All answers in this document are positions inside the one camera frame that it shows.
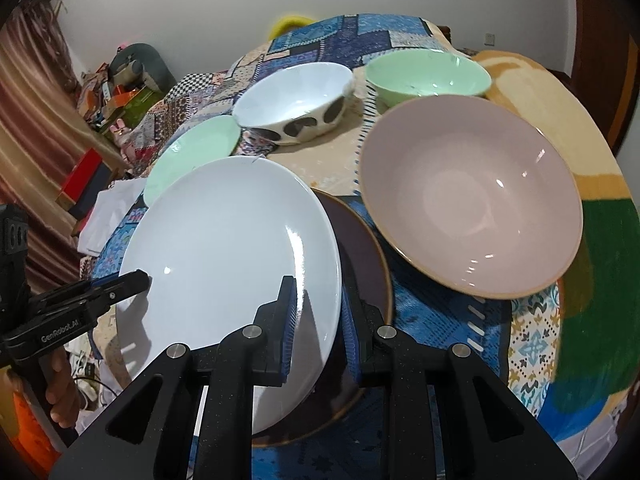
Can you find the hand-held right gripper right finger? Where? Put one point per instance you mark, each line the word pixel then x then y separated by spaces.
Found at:
pixel 350 350

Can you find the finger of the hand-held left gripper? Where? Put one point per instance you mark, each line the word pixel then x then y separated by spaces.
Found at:
pixel 127 285

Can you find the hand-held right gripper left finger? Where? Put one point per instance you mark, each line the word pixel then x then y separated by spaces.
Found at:
pixel 286 332

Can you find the white plate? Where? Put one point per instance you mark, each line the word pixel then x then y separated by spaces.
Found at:
pixel 225 240

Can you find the green bowl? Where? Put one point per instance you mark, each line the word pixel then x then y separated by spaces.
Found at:
pixel 425 75

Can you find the person's left hand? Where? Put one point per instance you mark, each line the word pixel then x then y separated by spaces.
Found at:
pixel 62 385

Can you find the white cloth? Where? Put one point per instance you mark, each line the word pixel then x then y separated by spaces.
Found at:
pixel 110 210

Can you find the dark brown plate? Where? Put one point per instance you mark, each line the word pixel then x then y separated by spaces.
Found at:
pixel 365 265

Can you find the person's orange clothing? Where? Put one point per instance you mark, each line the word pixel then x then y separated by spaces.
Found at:
pixel 20 420

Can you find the red box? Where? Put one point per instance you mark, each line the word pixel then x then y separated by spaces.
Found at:
pixel 82 172

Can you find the pink plush toy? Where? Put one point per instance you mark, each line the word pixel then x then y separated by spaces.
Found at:
pixel 121 132

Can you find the green plate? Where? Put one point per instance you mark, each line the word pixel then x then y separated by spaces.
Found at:
pixel 200 145

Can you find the pile of coloured boxes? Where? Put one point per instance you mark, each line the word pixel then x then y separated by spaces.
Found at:
pixel 115 100

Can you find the large pink bowl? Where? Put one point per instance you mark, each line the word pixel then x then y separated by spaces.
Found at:
pixel 470 195

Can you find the striped brown curtain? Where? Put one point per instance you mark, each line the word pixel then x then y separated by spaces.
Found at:
pixel 20 110

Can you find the grey chair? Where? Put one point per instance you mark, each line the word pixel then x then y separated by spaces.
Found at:
pixel 150 60

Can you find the white bowl with dark spots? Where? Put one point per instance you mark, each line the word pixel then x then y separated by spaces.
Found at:
pixel 295 90

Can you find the patchwork printed blanket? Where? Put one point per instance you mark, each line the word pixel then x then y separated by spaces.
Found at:
pixel 340 35

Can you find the brown wooden door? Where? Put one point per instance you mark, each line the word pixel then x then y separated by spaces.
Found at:
pixel 600 35

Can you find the wall socket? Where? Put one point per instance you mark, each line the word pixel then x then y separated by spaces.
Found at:
pixel 489 39

